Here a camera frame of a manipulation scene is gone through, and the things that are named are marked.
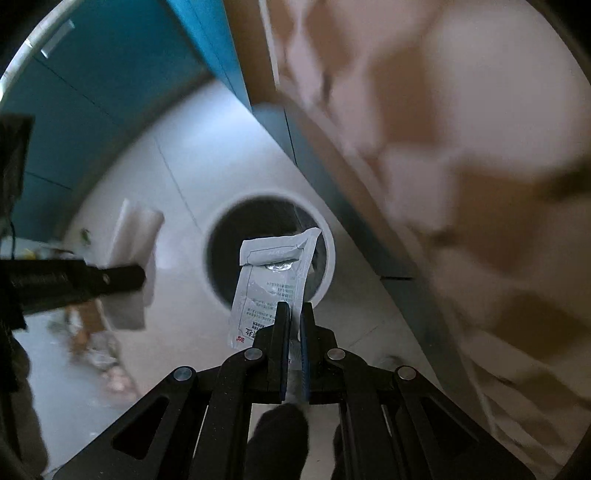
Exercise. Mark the white paper tissue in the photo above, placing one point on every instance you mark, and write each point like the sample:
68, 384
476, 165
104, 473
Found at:
134, 240

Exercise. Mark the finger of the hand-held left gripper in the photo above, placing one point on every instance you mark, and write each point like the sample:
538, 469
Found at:
106, 278

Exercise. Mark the white round bin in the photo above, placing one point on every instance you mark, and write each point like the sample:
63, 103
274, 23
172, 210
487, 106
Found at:
226, 258

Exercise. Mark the brown cardboard box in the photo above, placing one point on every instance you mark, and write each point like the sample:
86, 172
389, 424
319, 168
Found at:
87, 321

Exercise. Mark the checkered brown white tablecloth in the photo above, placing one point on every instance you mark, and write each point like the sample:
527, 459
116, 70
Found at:
461, 138

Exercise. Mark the blue stove cabinet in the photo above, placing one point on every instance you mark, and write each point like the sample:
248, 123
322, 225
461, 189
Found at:
221, 46

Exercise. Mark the pink filled plastic bag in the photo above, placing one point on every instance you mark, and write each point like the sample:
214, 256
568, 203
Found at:
118, 384

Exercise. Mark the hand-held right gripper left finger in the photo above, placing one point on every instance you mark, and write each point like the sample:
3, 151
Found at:
281, 332

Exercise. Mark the person's dark fleece clothing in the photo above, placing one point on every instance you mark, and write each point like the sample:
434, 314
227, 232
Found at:
277, 438

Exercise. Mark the white sachet packet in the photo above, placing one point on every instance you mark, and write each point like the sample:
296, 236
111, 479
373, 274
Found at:
263, 295

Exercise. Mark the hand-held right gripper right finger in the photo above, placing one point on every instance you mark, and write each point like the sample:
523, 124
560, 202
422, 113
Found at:
307, 332

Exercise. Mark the clear plastic bag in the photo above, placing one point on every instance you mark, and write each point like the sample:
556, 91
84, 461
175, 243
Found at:
102, 355

